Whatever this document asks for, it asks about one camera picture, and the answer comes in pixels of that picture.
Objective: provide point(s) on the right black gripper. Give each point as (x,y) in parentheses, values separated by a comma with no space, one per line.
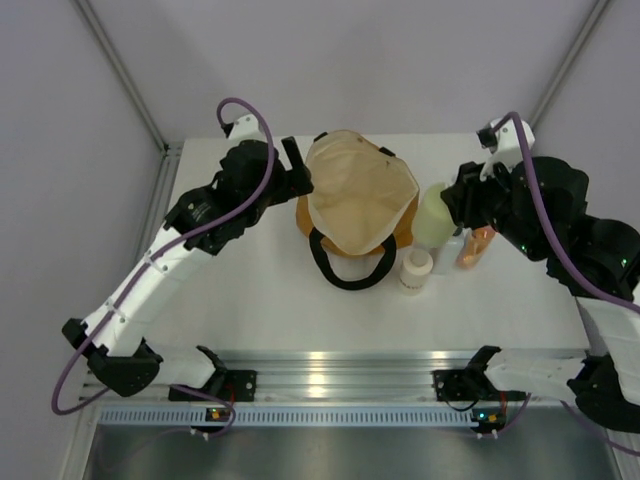
(464,200)

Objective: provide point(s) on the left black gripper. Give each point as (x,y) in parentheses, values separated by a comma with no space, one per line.
(294,182)

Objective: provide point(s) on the pale green bottle white cap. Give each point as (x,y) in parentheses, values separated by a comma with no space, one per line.
(432,225)

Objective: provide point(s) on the orange bottle pink cap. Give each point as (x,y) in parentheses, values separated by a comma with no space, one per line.
(476,244)

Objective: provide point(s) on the clear bottle black cap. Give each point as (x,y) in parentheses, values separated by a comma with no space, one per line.
(445,256)

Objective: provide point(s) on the tan canvas tote bag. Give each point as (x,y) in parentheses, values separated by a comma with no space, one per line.
(364,201)

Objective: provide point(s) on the beige bottle beige cap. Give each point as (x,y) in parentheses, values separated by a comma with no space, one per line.
(415,269)

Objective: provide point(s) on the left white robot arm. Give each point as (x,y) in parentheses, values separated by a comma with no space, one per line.
(196,229)

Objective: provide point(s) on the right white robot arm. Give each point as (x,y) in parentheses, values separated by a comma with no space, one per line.
(540,208)

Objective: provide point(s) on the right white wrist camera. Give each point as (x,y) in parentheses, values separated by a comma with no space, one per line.
(507,149)

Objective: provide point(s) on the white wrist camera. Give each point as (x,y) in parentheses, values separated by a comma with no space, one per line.
(507,149)
(246,127)

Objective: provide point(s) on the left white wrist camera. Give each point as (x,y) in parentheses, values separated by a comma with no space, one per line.
(246,127)

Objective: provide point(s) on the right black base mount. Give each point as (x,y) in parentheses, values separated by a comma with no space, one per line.
(462,385)

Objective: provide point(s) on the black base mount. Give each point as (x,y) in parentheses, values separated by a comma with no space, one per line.
(231,386)
(462,385)

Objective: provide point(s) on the aluminium mounting rail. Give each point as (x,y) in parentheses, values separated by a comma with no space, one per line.
(350,375)

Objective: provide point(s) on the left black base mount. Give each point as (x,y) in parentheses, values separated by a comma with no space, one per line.
(231,386)

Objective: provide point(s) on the right aluminium frame post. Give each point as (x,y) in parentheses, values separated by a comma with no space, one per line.
(571,55)

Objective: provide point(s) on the aluminium frame post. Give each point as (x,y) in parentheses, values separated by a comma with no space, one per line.
(571,55)
(98,31)

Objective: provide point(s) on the left aluminium frame post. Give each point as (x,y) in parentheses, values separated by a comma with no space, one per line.
(98,31)

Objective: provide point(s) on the grey slotted cable duct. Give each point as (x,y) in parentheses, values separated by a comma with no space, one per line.
(286,416)

